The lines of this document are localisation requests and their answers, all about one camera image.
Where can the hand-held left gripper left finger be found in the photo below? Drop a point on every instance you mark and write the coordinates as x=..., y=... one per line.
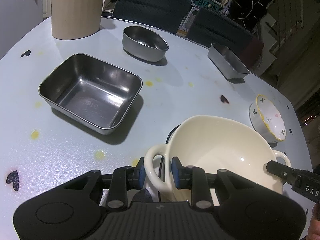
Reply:
x=141, y=176

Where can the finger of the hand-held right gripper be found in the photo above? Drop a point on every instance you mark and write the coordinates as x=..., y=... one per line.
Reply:
x=281, y=172

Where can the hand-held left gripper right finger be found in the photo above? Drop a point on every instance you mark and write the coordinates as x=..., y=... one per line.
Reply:
x=175, y=173

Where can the white leaf print plate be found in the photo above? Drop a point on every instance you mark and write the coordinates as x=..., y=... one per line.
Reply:
x=151, y=192

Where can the floral bowl with yellow rim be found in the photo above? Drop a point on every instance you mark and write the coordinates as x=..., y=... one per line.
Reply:
x=270, y=120

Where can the square stainless steel container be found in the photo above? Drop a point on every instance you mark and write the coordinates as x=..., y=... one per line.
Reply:
x=225, y=60
x=90, y=92

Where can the round stainless steel bowl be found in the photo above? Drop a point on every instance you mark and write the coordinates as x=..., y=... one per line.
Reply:
x=142, y=40

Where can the maroon chair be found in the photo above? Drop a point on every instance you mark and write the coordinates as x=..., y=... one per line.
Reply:
x=257, y=55

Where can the dark blue padded chair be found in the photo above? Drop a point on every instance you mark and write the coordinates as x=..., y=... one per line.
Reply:
x=150, y=5
x=220, y=32

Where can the teal lettered sign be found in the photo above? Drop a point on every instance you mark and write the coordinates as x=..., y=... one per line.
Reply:
x=206, y=2

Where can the black vest with white trim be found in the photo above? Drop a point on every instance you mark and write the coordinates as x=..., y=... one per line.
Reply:
x=250, y=0

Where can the beige insulated jug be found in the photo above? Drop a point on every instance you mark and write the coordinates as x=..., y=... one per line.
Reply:
x=77, y=10

